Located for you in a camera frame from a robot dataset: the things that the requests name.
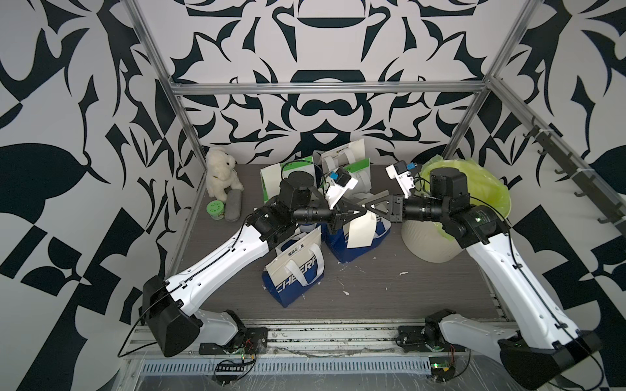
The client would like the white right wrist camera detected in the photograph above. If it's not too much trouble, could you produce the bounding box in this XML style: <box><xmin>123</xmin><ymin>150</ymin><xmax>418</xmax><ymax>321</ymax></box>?
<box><xmin>386</xmin><ymin>161</ymin><xmax>421</xmax><ymax>199</ymax></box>

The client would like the green round lid jar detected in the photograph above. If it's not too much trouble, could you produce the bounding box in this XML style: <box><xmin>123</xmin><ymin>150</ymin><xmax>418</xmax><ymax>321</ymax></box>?
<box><xmin>205</xmin><ymin>200</ymin><xmax>225</xmax><ymax>220</ymax></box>

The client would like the grey felt pouch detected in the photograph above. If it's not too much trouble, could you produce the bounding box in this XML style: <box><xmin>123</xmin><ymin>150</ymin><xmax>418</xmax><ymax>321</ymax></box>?
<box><xmin>224</xmin><ymin>189</ymin><xmax>243</xmax><ymax>223</ymax></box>

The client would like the green white takeout bag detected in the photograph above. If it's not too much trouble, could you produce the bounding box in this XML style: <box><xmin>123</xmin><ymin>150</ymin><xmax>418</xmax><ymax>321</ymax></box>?
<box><xmin>321</xmin><ymin>156</ymin><xmax>372</xmax><ymax>197</ymax></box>
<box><xmin>260</xmin><ymin>156</ymin><xmax>316</xmax><ymax>202</ymax></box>

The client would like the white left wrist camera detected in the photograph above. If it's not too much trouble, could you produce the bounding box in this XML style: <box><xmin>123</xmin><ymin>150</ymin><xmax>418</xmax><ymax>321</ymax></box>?
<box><xmin>324</xmin><ymin>168</ymin><xmax>358</xmax><ymax>210</ymax></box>

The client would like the white plush bear toy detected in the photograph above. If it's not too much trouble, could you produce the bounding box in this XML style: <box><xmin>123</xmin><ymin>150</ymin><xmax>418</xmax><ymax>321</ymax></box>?
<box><xmin>205</xmin><ymin>147</ymin><xmax>244</xmax><ymax>203</ymax></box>

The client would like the blue white front takeout bag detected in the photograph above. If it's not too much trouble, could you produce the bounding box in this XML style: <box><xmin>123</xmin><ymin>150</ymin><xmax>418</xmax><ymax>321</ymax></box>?
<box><xmin>262</xmin><ymin>226</ymin><xmax>325</xmax><ymax>308</ymax></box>

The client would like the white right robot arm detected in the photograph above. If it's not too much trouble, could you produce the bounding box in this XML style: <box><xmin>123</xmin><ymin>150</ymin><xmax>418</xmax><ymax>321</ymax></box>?
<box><xmin>379</xmin><ymin>161</ymin><xmax>602</xmax><ymax>390</ymax></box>

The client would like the cream ribbed trash bin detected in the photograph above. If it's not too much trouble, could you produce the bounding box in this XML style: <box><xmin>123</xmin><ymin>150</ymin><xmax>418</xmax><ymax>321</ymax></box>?
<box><xmin>401</xmin><ymin>221</ymin><xmax>462</xmax><ymax>264</ymax></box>

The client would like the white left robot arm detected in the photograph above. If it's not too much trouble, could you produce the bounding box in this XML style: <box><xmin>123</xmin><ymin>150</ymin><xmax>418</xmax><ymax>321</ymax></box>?
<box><xmin>140</xmin><ymin>169</ymin><xmax>367</xmax><ymax>358</ymax></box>

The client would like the green plastic bin liner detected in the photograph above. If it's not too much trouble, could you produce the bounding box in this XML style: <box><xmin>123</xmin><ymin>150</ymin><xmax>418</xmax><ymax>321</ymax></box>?
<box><xmin>416</xmin><ymin>156</ymin><xmax>511</xmax><ymax>243</ymax></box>

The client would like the white receipt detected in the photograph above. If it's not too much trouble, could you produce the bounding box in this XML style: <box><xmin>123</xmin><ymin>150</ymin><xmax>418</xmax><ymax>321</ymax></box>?
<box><xmin>347</xmin><ymin>212</ymin><xmax>378</xmax><ymax>249</ymax></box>

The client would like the green white left takeout bag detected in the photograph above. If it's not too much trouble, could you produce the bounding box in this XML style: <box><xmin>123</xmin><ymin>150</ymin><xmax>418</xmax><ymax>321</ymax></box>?
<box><xmin>260</xmin><ymin>156</ymin><xmax>316</xmax><ymax>202</ymax></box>

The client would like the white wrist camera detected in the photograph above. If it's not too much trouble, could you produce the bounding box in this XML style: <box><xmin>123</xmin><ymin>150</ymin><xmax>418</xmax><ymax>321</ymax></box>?
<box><xmin>324</xmin><ymin>168</ymin><xmax>358</xmax><ymax>210</ymax></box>
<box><xmin>386</xmin><ymin>161</ymin><xmax>421</xmax><ymax>199</ymax></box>

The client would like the grey wall hook rail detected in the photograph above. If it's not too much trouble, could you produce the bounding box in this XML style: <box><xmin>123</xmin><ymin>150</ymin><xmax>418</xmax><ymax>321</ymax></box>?
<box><xmin>524</xmin><ymin>116</ymin><xmax>625</xmax><ymax>236</ymax></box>

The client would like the green white right takeout bag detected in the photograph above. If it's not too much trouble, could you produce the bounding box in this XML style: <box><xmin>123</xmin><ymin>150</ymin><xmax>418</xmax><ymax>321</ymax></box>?
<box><xmin>321</xmin><ymin>156</ymin><xmax>372</xmax><ymax>197</ymax></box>

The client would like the blue white takeout bag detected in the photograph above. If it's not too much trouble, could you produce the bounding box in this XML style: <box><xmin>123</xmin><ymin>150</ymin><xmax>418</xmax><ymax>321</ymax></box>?
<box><xmin>320</xmin><ymin>139</ymin><xmax>366</xmax><ymax>173</ymax></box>
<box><xmin>321</xmin><ymin>212</ymin><xmax>391</xmax><ymax>263</ymax></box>
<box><xmin>262</xmin><ymin>226</ymin><xmax>325</xmax><ymax>308</ymax></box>

